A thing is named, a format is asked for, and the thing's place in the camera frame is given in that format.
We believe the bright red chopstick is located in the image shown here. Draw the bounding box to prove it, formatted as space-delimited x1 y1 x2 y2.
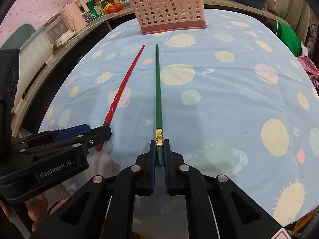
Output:
95 44 146 152

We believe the green chopstick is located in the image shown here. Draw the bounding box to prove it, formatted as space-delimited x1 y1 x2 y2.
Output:
155 44 164 167

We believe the pink perforated utensil holder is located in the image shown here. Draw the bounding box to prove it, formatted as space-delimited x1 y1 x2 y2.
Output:
129 0 207 35

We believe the left hand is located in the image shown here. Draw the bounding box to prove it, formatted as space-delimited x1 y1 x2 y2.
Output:
28 193 70 232

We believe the clear storage box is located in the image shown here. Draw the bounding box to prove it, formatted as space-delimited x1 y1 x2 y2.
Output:
1 24 53 108

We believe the white blender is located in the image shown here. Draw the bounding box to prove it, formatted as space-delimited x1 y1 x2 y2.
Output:
44 12 76 48

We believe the blue planet pattern tablecloth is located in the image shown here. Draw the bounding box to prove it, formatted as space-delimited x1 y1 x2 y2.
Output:
40 9 318 225

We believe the pink electric kettle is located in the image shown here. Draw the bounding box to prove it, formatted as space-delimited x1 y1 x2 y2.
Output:
59 0 89 32

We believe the green plastic bottle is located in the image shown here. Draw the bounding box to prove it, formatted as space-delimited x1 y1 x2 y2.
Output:
86 0 104 20

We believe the front red tomato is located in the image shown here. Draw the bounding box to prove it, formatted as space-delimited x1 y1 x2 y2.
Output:
106 5 118 14

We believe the red tomato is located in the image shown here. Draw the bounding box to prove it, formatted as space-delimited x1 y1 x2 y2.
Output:
106 5 118 14
114 3 123 11

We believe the pink dotted curtain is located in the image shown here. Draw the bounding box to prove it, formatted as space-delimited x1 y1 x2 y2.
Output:
1 0 72 44

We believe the rear red tomato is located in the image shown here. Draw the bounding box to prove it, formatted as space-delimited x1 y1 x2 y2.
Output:
114 3 123 11

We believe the pink floral bag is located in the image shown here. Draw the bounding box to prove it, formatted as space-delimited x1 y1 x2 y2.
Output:
297 56 319 88

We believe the green plastic bag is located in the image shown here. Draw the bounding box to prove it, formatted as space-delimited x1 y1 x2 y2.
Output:
272 21 302 57

